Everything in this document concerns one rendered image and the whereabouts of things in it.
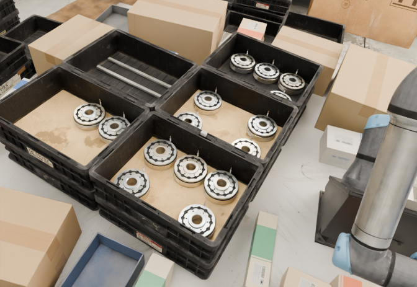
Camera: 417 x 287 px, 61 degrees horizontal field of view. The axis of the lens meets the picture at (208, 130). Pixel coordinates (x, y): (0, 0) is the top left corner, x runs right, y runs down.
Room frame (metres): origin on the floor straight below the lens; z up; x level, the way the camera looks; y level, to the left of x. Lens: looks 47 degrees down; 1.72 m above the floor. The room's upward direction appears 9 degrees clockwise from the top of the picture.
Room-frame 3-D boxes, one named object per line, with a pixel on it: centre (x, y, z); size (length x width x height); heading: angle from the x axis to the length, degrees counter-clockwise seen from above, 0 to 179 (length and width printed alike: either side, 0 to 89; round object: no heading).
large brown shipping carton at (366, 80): (1.20, -0.65, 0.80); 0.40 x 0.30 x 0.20; 160
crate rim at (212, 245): (0.58, 0.06, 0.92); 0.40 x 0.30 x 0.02; 67
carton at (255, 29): (1.53, -0.13, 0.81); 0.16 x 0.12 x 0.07; 169
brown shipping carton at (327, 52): (1.43, -0.39, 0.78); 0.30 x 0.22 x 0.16; 72
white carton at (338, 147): (0.93, -0.54, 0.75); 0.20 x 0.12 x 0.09; 82
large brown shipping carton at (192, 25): (1.54, 0.22, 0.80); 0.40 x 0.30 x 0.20; 82
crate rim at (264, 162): (0.86, -0.05, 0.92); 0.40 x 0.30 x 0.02; 67
